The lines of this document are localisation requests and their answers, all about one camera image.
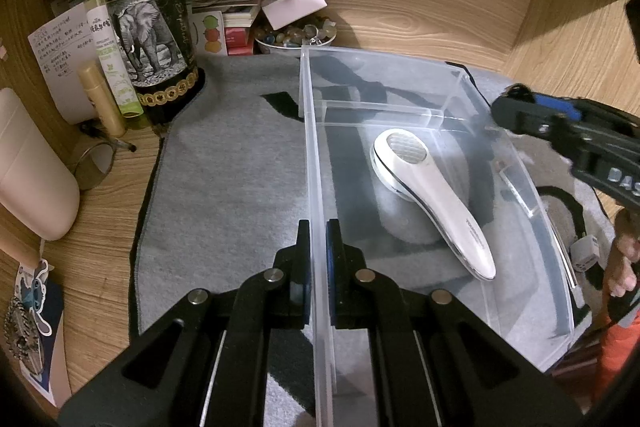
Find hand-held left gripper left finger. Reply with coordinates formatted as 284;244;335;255
57;219;321;427

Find cartoon sticker on blue card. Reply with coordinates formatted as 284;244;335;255
2;257;66;408

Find red box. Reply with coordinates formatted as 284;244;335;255
222;24;256;56

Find small clear glass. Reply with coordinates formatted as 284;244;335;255
67;134;136;192

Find white charger adapter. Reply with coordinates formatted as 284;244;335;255
570;234;601;270

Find bowl of coloured stones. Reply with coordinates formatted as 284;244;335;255
252;18;337;58

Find handwritten note paper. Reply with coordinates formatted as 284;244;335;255
27;9;101;125

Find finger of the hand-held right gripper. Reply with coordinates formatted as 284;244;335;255
507;83;583;122
491;94;581;148

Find person's right hand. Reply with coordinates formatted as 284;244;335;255
606;208;640;300

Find orange clothing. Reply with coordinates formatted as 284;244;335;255
597;312;640;403

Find clear plastic storage box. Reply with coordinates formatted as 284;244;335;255
298;45;576;427

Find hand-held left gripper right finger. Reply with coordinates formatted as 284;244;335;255
325;218;586;427

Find grey mat with black letters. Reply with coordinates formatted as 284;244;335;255
129;54;621;427

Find fruit sticker card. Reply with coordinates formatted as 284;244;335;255
192;9;224;55

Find white card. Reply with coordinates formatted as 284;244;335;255
261;0;328;29

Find white handheld fabric shaver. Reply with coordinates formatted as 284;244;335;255
369;128;497;281

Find gold lipstick tube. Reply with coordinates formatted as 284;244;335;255
77;63;127;138

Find beige mug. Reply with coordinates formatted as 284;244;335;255
0;87;81;242

